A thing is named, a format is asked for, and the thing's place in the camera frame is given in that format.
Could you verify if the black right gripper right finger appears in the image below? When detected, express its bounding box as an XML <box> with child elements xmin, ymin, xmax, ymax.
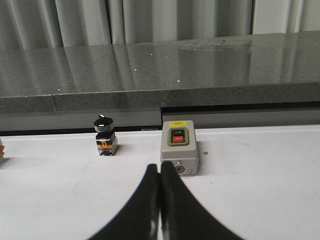
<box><xmin>160</xmin><ymin>161</ymin><xmax>241</xmax><ymax>240</ymax></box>

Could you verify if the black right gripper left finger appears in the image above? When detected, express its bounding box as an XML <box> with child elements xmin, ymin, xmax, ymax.
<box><xmin>90</xmin><ymin>164</ymin><xmax>160</xmax><ymax>240</ymax></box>

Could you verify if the grey granite counter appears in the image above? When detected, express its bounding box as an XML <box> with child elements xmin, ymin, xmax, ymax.
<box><xmin>0</xmin><ymin>30</ymin><xmax>320</xmax><ymax>132</ymax></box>

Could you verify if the grey curtain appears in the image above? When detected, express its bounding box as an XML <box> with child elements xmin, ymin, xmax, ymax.
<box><xmin>0</xmin><ymin>0</ymin><xmax>320</xmax><ymax>50</ymax></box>

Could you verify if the grey on/off switch box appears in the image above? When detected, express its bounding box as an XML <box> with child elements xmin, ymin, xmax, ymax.
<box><xmin>160</xmin><ymin>120</ymin><xmax>199</xmax><ymax>176</ymax></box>

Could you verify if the black rotary selector switch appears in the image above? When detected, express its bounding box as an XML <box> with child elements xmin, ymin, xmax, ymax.
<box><xmin>94</xmin><ymin>114</ymin><xmax>119</xmax><ymax>156</ymax></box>

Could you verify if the green pushbutton switch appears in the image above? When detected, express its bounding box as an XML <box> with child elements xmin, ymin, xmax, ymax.
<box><xmin>0</xmin><ymin>139</ymin><xmax>5</xmax><ymax>162</ymax></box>

